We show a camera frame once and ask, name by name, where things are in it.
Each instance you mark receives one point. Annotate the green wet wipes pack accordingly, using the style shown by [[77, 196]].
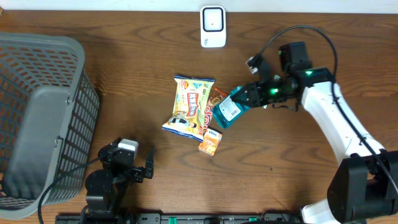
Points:
[[271, 90]]

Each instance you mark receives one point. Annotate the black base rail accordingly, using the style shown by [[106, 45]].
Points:
[[156, 218]]

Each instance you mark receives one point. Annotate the white barcode scanner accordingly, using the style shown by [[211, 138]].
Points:
[[213, 26]]

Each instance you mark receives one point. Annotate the yellow snack bag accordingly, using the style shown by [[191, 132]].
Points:
[[188, 115]]

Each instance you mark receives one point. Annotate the orange tissue pack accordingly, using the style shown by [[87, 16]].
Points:
[[210, 142]]

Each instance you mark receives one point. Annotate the grey plastic shopping basket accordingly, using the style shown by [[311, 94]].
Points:
[[49, 110]]

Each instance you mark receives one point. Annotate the blue mouthwash bottle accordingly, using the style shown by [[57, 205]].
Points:
[[227, 111]]

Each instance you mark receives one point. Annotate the brown chocolate bar wrapper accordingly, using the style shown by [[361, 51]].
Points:
[[216, 96]]

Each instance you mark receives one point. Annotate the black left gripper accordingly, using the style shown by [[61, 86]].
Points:
[[138, 173]]

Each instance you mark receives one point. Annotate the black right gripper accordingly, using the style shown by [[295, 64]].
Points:
[[254, 97]]

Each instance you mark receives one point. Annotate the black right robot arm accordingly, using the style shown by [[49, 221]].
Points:
[[365, 184]]

